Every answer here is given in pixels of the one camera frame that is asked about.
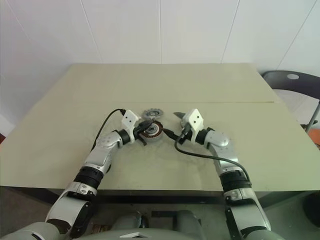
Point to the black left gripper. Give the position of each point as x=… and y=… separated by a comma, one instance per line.
x=137, y=132

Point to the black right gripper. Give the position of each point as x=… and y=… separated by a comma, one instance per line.
x=182, y=125

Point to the round motor housing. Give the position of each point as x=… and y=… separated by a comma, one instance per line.
x=156, y=136

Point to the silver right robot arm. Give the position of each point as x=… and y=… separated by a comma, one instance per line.
x=225, y=160

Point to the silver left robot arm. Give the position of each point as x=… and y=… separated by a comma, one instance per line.
x=97, y=157

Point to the grey rounded shape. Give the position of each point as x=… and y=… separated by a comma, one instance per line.
x=187, y=218
x=125, y=220

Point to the grey robot torso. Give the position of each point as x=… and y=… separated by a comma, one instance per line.
x=162, y=235

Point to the small brown object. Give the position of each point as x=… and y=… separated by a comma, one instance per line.
x=100, y=228

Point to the black folding chair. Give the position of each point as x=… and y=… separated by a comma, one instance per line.
x=282, y=80

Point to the orange box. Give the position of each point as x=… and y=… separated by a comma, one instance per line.
x=315, y=140

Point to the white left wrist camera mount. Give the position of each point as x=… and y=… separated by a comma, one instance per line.
x=130, y=117

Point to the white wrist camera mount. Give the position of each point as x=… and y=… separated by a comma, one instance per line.
x=130, y=117
x=195, y=120

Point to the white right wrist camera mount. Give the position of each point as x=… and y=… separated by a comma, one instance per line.
x=195, y=120

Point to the black table frame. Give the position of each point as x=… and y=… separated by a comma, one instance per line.
x=160, y=201

